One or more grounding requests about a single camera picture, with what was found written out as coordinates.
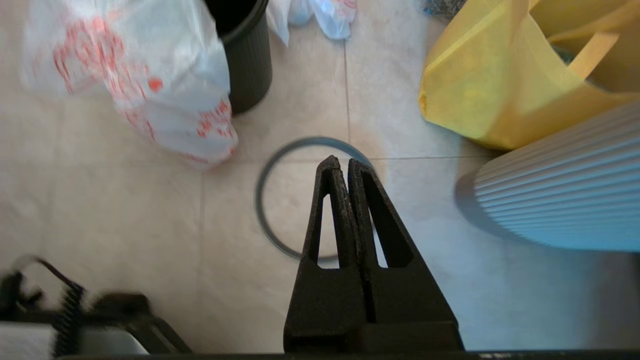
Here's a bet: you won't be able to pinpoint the black trash bin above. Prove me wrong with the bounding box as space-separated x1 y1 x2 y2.
204 0 274 116

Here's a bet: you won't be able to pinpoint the black robot chassis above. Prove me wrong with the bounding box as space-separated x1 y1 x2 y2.
0 270 192 357

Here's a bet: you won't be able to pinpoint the coiled black cable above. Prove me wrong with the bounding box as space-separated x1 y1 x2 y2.
20 256 87 357

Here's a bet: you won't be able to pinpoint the yellow non-woven tote bag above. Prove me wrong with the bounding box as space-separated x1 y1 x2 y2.
419 0 640 152

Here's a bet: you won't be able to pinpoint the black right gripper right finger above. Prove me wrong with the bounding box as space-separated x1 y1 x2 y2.
347 158 463 351

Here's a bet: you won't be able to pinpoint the white red-print trash bag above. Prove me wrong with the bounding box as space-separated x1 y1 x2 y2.
20 0 239 171
266 0 359 47

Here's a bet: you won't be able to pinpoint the grey bin rim ring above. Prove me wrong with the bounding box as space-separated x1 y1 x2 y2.
255 136 375 262

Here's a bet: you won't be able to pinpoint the white ribbed cylinder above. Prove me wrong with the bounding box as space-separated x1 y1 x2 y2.
454 101 640 252

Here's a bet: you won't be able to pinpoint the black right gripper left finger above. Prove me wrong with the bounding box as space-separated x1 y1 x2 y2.
284 155 368 353

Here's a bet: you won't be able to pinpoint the clear plastic bag dark contents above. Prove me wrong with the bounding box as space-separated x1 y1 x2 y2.
422 0 467 20

